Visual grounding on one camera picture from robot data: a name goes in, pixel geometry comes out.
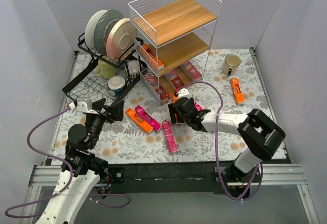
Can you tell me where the orange toothpaste box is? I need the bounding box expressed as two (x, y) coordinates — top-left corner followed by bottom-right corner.
(172, 94), (178, 123)
(230, 78), (245, 105)
(138, 43), (164, 72)
(125, 108), (153, 135)

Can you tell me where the magenta toothpaste box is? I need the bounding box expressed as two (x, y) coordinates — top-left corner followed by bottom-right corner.
(162, 120), (178, 154)
(195, 103), (203, 111)
(135, 105), (162, 133)

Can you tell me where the red 3D toothpaste box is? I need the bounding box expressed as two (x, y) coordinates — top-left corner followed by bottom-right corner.
(142, 72), (170, 104)
(179, 61), (202, 81)
(164, 69), (185, 91)

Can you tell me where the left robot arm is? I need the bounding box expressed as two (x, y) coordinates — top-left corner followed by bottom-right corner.
(37, 98), (125, 223)

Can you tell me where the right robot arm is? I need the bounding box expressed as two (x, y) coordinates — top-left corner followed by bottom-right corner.
(168, 97), (286, 182)

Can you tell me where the white and teal bowl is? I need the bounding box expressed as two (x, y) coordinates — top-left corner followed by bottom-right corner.
(107, 76), (126, 96)

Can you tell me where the pale yellow mug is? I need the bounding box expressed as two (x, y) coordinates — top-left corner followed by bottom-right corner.
(94, 60), (116, 79)

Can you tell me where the white upside-down cup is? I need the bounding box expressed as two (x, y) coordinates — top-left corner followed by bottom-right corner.
(127, 60), (140, 79)

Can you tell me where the floral patterned table mat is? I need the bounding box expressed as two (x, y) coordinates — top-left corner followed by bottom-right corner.
(52, 49), (286, 165)

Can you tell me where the pink and cream plate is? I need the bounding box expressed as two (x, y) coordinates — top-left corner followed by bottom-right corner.
(106, 18), (137, 62)

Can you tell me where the cream white plate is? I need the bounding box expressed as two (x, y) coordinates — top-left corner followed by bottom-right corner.
(85, 10), (107, 50)

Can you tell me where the grey green patterned plate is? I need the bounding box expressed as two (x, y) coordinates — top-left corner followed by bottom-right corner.
(94, 9), (123, 55)

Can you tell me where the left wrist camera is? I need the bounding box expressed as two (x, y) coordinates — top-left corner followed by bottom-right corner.
(67, 98), (92, 113)

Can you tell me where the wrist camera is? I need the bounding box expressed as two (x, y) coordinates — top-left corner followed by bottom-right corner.
(174, 88), (191, 99)
(67, 98), (92, 113)

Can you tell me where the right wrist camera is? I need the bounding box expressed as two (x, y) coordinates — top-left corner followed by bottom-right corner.
(174, 88), (191, 99)

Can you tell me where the black wire dish rack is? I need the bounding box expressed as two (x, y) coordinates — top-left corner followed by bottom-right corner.
(62, 33), (140, 105)

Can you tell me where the cream mug black handle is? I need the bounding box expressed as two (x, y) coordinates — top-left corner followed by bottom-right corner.
(222, 54), (241, 76)

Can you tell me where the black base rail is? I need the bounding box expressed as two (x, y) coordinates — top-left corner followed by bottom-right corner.
(98, 160), (263, 194)

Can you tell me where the white wire three-tier shelf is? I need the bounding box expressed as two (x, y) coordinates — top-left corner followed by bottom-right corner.
(128, 0), (222, 97)

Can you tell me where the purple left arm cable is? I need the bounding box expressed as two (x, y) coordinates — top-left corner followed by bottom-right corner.
(5, 106), (131, 219)

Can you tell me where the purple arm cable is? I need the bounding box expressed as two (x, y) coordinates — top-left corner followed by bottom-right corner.
(182, 81), (264, 200)
(5, 106), (131, 219)

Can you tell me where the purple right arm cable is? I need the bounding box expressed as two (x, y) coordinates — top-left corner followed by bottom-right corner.
(182, 81), (264, 200)

